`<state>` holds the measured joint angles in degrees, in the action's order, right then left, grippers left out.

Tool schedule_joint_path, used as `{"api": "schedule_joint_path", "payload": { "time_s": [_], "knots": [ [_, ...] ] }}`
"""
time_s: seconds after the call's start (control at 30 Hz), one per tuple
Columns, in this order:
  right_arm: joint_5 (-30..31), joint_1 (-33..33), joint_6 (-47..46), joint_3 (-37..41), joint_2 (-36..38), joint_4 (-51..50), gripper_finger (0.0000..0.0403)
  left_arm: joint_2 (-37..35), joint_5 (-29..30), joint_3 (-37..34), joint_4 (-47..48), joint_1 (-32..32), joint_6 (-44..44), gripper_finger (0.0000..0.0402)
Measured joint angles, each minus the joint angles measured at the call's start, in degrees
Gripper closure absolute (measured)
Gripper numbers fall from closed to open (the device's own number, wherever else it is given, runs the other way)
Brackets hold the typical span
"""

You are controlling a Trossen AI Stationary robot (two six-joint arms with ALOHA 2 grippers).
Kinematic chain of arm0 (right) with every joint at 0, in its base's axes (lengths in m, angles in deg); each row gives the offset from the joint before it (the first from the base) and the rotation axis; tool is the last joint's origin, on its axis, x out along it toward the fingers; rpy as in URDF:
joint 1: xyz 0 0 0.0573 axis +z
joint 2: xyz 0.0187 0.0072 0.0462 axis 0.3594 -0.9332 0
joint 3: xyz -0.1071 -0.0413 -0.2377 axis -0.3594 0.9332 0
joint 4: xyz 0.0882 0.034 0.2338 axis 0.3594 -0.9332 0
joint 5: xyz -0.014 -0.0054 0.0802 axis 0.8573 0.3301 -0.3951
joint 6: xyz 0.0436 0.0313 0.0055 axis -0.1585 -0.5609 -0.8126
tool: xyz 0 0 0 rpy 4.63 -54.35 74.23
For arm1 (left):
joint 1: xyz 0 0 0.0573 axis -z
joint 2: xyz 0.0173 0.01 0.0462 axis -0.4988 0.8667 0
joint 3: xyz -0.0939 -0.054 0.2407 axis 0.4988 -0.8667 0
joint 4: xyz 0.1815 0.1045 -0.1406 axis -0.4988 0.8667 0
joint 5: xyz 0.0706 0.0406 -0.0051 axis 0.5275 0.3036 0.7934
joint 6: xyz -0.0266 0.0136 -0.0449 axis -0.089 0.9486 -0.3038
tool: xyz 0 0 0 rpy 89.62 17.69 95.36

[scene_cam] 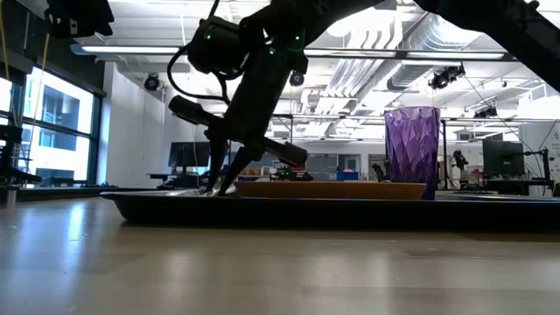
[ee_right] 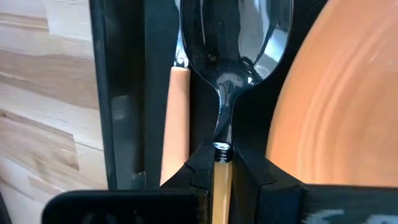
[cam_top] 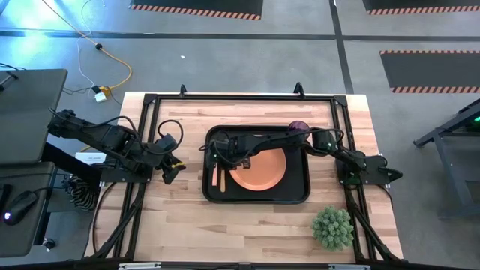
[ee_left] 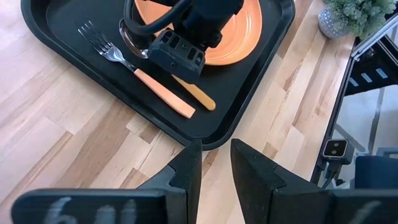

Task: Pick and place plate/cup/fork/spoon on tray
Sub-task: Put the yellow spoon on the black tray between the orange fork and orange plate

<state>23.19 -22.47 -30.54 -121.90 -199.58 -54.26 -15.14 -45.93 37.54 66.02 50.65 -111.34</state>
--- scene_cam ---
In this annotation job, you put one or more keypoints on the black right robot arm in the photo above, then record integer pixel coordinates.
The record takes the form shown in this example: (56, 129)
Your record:
(525, 35)

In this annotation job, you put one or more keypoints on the large glass window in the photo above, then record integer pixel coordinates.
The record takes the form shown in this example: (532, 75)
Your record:
(65, 149)

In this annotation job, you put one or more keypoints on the blue box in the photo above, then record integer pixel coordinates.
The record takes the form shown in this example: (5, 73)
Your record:
(347, 176)

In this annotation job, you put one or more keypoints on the long overhead light bar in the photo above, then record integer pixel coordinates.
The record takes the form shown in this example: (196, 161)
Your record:
(131, 49)

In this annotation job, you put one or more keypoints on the black ceiling spotlight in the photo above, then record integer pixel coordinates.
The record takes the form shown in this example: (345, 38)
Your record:
(151, 82)
(296, 80)

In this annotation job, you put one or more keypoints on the orange round plate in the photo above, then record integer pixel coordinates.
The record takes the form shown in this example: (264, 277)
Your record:
(328, 190)

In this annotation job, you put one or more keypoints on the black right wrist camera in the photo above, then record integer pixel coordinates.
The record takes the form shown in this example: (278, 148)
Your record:
(216, 46)

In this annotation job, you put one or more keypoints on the grey metal post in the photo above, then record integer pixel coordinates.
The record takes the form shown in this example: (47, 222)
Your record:
(11, 197)

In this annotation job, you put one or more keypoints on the black rectangular serving tray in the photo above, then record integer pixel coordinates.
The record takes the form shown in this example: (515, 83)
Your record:
(262, 214)

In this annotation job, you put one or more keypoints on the dark office desk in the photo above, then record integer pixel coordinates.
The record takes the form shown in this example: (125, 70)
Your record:
(503, 184)
(175, 177)

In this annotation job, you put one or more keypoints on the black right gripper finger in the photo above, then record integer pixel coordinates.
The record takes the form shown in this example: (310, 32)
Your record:
(216, 162)
(242, 164)

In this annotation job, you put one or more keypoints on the red wall sign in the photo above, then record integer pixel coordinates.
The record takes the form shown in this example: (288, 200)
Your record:
(302, 169)

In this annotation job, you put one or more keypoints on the black overhead rig camera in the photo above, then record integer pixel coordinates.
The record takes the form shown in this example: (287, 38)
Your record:
(485, 113)
(446, 78)

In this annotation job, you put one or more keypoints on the silver ventilation duct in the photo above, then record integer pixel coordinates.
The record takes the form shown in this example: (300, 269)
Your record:
(415, 61)

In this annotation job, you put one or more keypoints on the black computer monitor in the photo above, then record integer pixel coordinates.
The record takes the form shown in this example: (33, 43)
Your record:
(188, 154)
(503, 157)

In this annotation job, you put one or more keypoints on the black table edge rail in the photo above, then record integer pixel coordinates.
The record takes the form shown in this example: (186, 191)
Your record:
(65, 193)

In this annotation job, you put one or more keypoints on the black equipment stand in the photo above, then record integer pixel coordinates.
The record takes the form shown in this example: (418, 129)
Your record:
(9, 133)

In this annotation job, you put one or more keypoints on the purple faceted plastic cup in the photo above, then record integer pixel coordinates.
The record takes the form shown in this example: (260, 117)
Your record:
(411, 149)

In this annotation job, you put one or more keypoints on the background black robot arm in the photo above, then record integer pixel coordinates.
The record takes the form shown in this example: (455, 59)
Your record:
(293, 176)

